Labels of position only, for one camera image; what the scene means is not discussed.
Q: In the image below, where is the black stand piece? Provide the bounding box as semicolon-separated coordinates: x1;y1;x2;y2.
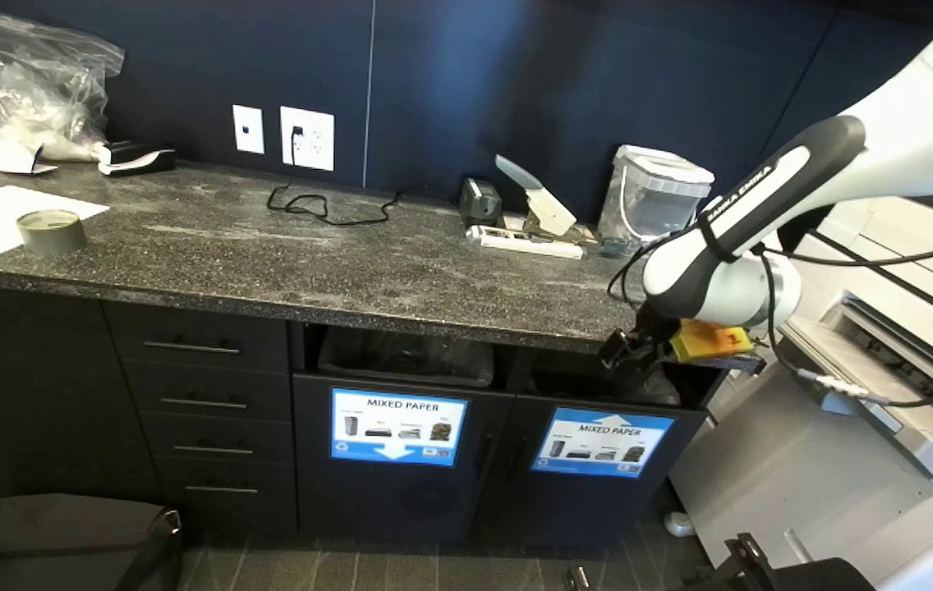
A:
692;533;878;591

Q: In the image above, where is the blue mixed paper sign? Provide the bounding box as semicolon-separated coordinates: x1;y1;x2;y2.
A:
528;403;681;482
330;384;473;472

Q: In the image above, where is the small black desk device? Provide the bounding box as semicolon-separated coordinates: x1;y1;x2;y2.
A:
456;173;507;229

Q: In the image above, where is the clear plastic cup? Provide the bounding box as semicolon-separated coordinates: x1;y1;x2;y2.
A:
594;140;716;262

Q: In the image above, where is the orange wrist camera bar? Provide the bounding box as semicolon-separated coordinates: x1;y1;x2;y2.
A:
669;318;759;366

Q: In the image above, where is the black bin door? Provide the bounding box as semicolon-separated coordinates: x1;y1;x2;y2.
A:
293;371;515;550
483;390;710;555

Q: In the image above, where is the clear plastic bag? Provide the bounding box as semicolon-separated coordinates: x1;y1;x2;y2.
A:
0;0;129;167

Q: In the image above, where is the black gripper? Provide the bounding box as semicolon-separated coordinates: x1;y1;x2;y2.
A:
594;306;681;374

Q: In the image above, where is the small black white tool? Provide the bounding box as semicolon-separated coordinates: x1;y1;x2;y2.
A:
94;137;177;181

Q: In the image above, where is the bin with black liner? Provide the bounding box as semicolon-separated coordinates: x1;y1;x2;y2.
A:
528;351;686;415
315;326;500;390

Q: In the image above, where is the large white office printer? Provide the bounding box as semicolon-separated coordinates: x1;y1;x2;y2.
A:
666;195;933;591

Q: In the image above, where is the white round door stop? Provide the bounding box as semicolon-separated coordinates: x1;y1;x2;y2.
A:
659;509;699;543

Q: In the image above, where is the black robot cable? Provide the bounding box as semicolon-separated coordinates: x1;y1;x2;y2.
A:
605;185;933;410

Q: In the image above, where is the black counter cabinet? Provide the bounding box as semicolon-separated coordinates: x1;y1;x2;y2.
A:
0;265;759;555

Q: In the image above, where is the large white wall plate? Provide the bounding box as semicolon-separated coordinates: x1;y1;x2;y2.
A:
277;103;340;173

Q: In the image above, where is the long white bar device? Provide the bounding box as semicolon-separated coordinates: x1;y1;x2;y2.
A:
463;222;589;262

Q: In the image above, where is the metal drawer handle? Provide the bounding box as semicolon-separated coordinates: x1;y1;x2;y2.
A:
170;440;260;459
154;390;252;415
143;334;246;361
181;481;263;499

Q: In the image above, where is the small white wall outlet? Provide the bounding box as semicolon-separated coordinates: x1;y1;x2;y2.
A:
230;103;271;157

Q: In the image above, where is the grey tape roll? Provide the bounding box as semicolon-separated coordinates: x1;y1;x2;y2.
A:
16;205;91;249

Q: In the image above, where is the black bag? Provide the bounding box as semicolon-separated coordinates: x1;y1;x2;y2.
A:
0;488;187;591

